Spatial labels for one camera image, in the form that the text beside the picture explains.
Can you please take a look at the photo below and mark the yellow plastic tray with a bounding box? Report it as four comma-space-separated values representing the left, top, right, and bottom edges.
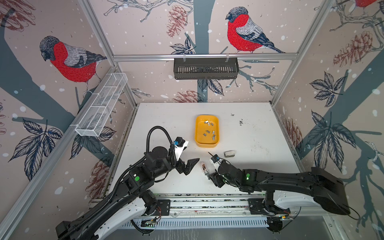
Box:
195, 115, 220, 148

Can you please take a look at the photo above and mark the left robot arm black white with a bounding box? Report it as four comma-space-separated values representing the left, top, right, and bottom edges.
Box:
56, 147, 199, 240

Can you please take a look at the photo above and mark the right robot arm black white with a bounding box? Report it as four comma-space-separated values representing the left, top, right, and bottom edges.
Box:
207, 160, 351, 217

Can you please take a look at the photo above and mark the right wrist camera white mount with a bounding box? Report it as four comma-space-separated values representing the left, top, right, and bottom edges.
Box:
211, 155, 221, 170

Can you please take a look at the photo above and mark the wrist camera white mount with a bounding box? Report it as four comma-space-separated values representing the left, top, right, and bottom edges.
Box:
211, 155, 221, 170
174, 137, 189, 162

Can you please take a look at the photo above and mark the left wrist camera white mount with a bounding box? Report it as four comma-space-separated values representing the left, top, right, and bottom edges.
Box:
174, 137, 189, 162

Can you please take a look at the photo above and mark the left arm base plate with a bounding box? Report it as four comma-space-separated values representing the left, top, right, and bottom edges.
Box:
154, 200, 171, 216

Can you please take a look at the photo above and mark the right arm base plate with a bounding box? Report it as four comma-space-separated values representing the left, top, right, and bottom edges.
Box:
248, 198, 291, 217

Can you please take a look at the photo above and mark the black wall basket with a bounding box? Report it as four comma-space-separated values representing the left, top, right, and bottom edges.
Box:
174, 58, 239, 80

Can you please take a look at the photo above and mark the white wire mesh shelf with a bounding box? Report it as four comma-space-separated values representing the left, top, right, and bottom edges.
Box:
75, 73, 128, 137

